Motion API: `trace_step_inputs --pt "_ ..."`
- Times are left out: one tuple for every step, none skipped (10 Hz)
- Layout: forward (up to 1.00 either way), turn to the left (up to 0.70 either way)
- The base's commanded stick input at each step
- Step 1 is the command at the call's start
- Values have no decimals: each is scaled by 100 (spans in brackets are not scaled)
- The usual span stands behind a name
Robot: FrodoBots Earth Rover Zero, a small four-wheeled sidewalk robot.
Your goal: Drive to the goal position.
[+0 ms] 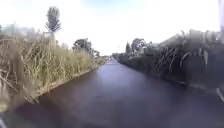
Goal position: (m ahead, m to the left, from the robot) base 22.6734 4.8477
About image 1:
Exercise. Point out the dark asphalt path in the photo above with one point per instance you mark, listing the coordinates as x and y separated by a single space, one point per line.
115 96

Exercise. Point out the distant dark trees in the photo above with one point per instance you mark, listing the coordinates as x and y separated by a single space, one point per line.
85 45

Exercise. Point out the tall dry grass bank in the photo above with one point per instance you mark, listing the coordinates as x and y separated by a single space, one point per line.
40 63

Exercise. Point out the dark overgrown hedge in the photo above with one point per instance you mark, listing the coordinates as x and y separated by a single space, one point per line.
186 60

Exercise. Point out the tall thin tree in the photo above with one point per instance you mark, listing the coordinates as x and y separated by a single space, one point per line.
53 19

